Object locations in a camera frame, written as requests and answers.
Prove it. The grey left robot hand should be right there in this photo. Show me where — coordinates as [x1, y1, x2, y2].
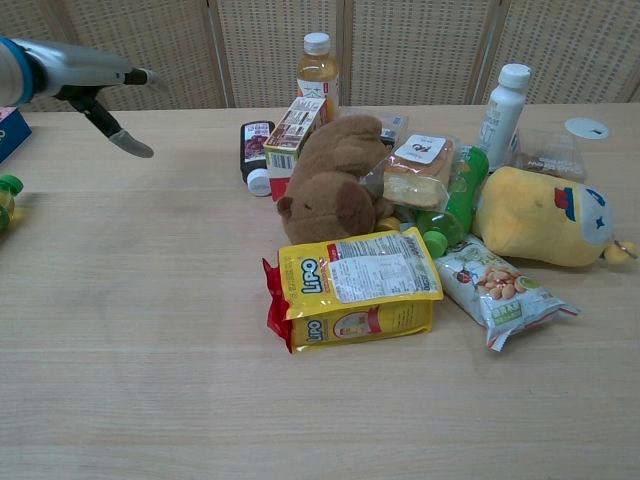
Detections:
[25, 38, 171, 160]

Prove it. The dark juice bottle white cap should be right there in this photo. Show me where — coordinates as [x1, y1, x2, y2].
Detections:
[239, 120, 277, 198]

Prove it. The blue box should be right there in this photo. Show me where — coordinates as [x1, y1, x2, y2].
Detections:
[0, 105, 33, 165]

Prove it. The yellow-green bottle green cap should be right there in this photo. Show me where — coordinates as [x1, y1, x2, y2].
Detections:
[0, 174, 25, 232]

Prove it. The red green drink carton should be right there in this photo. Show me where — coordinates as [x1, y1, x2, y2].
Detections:
[262, 95, 330, 202]

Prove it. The orange tea bottle white cap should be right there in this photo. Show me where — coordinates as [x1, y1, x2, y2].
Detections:
[295, 32, 340, 124]

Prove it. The woven rattan folding screen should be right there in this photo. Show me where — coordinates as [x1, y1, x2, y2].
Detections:
[0, 0, 640, 113]

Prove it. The brown plush bear toy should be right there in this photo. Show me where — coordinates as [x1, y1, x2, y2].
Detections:
[276, 114, 398, 246]

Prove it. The clear plastic snack package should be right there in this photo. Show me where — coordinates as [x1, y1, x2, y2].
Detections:
[374, 112, 410, 147]

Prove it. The yellow Lipo biscuit bag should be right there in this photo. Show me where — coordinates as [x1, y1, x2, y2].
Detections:
[262, 226, 445, 355]

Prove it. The wrapped cake slice package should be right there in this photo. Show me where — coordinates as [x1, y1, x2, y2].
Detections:
[357, 132, 457, 212]

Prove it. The green plastic bottle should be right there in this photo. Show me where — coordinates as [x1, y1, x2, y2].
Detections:
[413, 144, 491, 258]

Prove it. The white milk bottle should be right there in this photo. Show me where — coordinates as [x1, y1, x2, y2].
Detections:
[478, 63, 532, 174]

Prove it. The white peanut snack bag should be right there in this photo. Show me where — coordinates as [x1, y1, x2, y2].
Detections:
[433, 234, 581, 353]

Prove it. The clear plastic cup white lid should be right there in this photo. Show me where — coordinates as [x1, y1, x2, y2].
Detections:
[510, 117, 611, 184]

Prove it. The yellow plush toy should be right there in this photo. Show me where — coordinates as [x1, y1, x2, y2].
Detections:
[471, 165, 639, 269]

